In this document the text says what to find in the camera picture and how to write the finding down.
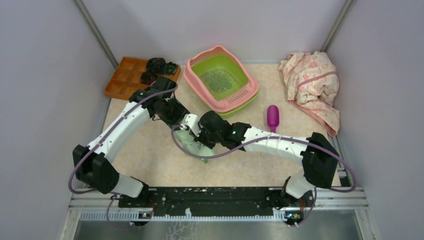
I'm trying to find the green cat litter bag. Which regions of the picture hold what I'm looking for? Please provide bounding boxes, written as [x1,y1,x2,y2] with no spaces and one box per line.
[173,130,216,157]

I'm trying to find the purple cable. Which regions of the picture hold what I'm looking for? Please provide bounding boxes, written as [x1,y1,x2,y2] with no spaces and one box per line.
[67,81,179,232]
[170,124,359,229]

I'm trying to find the green litter pellets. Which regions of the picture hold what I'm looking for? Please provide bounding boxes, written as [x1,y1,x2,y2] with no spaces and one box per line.
[200,69,236,94]

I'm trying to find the black round part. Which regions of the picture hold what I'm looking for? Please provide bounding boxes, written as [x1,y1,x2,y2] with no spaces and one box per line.
[146,57,167,75]

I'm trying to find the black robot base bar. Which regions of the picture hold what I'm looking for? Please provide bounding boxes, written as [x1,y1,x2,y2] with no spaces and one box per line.
[118,187,314,217]

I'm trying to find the orange compartment tray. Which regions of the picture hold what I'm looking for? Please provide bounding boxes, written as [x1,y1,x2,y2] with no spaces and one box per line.
[103,56,181,100]

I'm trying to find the black part with green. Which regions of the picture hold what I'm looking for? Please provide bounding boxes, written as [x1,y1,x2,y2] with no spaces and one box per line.
[164,61,178,76]

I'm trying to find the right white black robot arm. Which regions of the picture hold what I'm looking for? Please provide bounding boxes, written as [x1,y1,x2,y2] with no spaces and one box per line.
[184,111,339,206]

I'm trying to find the cream pink printed jacket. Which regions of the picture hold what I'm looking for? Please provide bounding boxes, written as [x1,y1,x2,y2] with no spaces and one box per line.
[278,51,340,137]

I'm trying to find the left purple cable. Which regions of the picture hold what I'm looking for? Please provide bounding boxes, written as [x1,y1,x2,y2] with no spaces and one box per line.
[67,81,179,232]

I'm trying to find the purple plastic scoop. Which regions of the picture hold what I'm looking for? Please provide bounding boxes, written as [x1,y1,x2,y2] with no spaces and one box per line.
[266,105,280,133]

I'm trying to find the black small part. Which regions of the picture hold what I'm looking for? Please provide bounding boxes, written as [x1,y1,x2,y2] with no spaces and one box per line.
[140,71,158,85]

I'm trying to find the green and pink litter box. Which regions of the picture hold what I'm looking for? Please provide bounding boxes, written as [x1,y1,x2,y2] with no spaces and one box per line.
[183,45,259,118]

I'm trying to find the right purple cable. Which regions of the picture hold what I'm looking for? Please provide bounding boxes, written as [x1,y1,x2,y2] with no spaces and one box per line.
[170,124,359,229]

